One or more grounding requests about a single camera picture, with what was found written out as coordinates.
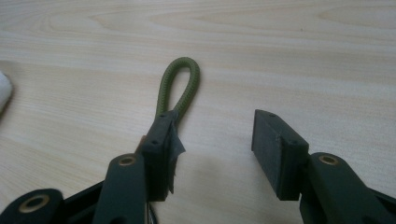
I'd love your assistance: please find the white object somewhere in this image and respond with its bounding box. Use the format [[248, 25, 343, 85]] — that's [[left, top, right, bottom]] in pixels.
[[0, 71, 13, 114]]

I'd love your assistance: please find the green cord loop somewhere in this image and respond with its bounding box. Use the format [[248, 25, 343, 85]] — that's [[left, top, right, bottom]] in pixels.
[[155, 56, 201, 123]]

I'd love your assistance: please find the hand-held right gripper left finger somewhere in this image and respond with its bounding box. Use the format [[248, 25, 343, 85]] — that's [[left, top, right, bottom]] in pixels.
[[92, 109, 187, 224]]

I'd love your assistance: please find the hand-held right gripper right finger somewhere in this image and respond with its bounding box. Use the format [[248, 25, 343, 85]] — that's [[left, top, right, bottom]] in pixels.
[[251, 108, 396, 224]]

